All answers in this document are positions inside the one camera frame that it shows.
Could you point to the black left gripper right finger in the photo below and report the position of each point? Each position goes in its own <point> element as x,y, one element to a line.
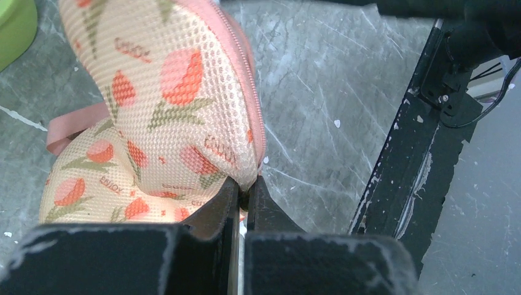
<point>282,258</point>

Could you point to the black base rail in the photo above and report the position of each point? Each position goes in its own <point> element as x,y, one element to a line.
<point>405,194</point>

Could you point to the pink floral laundry bag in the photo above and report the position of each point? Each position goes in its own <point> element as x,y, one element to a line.
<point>180,113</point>

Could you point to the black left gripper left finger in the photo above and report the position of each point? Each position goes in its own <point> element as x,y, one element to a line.
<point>195,256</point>

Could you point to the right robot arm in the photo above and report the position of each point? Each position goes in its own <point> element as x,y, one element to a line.
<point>487,29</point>

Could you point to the green plastic basin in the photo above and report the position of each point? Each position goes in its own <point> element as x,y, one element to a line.
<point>18,29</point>

